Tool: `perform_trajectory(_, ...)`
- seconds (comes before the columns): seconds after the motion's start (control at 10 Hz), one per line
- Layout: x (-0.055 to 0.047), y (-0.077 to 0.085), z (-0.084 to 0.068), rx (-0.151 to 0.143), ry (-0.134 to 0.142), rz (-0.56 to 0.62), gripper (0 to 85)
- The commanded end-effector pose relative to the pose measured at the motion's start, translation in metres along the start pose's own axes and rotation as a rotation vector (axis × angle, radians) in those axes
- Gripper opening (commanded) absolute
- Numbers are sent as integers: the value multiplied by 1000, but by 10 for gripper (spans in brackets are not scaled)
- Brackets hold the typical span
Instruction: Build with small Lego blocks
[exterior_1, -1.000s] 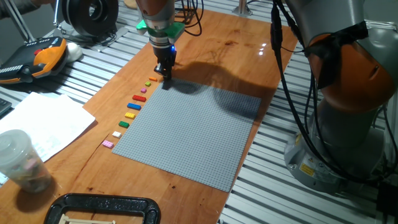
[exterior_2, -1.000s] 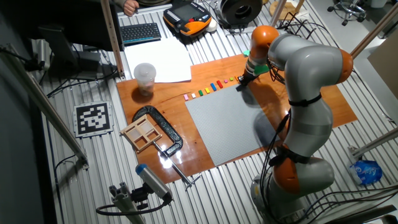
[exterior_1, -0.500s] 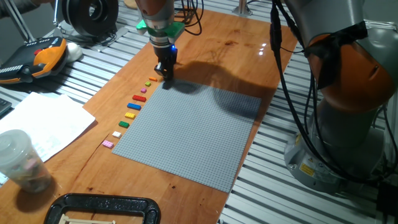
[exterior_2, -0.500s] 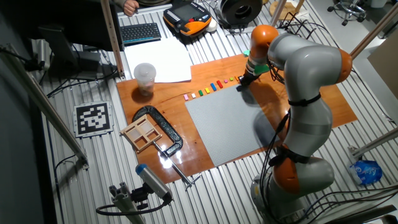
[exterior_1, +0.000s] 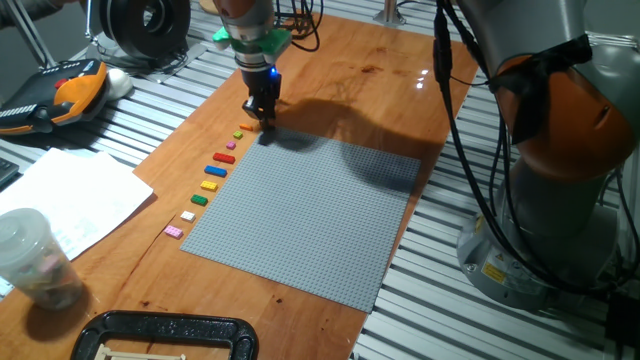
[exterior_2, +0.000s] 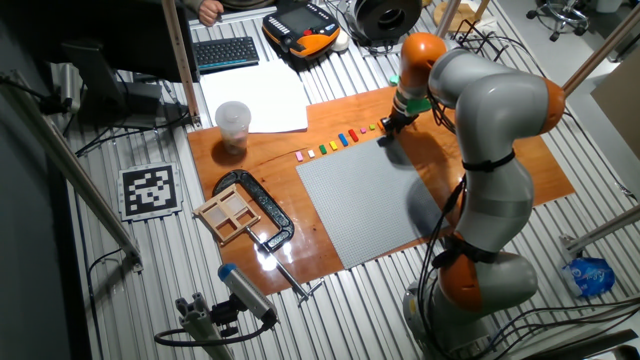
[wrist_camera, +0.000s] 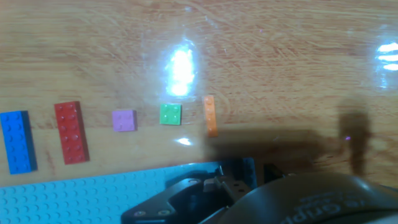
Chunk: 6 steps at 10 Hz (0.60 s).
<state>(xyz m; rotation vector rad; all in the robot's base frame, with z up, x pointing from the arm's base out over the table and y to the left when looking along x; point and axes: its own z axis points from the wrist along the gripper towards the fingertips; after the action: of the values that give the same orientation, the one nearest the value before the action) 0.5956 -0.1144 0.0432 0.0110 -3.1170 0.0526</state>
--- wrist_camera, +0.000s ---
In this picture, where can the gray Lego baseplate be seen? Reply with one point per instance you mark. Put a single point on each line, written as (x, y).
(77, 199)

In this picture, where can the small purple Lego plate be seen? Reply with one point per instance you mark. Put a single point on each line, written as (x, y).
(124, 120)

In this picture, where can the narrow orange Lego plate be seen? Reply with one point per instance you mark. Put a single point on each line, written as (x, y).
(210, 115)

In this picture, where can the glossy wooden board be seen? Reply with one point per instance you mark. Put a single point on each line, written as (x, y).
(280, 62)

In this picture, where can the small lime Lego plate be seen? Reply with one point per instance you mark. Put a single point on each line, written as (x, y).
(170, 114)

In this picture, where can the long blue Lego brick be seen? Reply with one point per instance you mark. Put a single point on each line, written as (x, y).
(17, 141)

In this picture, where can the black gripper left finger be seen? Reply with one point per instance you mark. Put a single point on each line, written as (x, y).
(186, 202)

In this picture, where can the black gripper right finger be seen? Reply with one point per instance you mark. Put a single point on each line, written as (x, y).
(273, 172)

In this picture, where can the long red Lego brick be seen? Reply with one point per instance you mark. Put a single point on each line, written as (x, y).
(71, 132)

